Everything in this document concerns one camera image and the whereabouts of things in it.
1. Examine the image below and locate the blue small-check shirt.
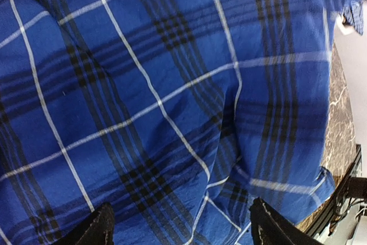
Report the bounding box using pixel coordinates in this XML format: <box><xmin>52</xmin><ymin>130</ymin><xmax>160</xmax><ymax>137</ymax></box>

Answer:
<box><xmin>341</xmin><ymin>1</ymin><xmax>364</xmax><ymax>36</ymax></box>

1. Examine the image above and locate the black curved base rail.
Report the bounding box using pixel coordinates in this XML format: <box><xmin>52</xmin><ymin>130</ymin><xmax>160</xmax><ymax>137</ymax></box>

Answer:
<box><xmin>305</xmin><ymin>144</ymin><xmax>366</xmax><ymax>238</ymax></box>

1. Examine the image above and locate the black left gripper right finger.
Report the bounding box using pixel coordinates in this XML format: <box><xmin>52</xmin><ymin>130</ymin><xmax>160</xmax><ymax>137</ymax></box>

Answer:
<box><xmin>249</xmin><ymin>198</ymin><xmax>321</xmax><ymax>245</ymax></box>

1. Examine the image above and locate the blue plaid long sleeve shirt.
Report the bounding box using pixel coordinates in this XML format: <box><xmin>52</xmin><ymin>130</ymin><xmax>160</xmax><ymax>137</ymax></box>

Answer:
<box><xmin>1</xmin><ymin>0</ymin><xmax>362</xmax><ymax>244</ymax></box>

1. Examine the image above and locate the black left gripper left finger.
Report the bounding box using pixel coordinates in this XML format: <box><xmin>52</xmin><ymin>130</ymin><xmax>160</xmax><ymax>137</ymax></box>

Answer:
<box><xmin>58</xmin><ymin>203</ymin><xmax>115</xmax><ymax>245</ymax></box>

